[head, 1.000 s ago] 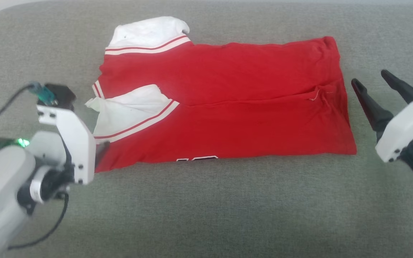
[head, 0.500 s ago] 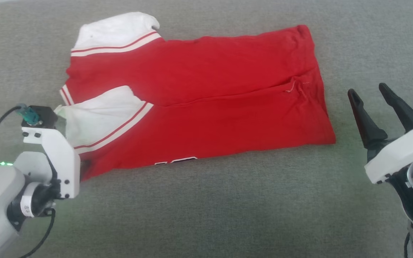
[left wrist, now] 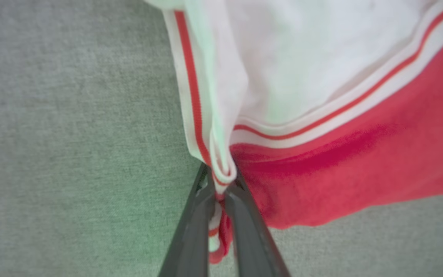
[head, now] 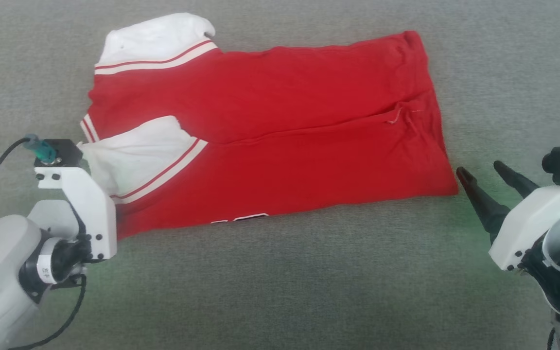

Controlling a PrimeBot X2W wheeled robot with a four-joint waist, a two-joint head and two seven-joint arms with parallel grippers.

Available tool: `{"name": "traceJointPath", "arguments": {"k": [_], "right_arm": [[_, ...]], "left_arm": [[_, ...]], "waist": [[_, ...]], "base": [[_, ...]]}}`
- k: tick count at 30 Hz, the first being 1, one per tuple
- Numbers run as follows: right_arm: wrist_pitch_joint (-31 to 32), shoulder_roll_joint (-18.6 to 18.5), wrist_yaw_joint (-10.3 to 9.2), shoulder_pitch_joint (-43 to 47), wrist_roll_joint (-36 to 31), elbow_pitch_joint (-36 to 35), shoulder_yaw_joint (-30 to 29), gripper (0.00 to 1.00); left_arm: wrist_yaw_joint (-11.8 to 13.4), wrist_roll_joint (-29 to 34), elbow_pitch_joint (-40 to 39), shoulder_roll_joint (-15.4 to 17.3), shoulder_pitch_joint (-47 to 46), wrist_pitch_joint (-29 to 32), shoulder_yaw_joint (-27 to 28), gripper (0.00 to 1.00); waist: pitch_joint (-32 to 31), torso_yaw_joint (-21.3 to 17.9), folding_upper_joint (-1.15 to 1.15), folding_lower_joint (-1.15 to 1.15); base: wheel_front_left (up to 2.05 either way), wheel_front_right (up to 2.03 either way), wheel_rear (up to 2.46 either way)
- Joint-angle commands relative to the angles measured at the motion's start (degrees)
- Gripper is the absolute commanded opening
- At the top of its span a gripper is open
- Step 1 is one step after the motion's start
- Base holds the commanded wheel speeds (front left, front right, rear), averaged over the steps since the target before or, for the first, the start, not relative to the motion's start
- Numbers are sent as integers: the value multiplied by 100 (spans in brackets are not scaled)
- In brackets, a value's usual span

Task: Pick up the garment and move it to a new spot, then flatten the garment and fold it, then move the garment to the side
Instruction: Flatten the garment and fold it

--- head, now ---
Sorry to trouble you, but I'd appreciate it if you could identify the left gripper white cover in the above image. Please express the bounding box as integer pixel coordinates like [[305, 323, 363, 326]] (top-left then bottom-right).
[[35, 165, 118, 275]]

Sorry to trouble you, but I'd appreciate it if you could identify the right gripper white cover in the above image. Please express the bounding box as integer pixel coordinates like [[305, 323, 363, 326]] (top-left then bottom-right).
[[456, 161, 560, 272]]

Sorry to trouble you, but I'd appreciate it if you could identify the red and white jersey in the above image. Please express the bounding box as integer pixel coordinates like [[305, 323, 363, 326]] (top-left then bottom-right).
[[77, 13, 459, 242]]

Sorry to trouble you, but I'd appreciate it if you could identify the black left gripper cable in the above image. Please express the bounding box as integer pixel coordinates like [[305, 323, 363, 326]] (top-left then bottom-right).
[[8, 275, 88, 350]]

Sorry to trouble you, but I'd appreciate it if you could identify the teal left camera plug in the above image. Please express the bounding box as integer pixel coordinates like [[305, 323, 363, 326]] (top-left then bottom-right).
[[23, 134, 58, 165]]

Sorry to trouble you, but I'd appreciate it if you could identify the black left camera cable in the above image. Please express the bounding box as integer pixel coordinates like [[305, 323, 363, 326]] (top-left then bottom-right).
[[0, 138, 33, 206]]

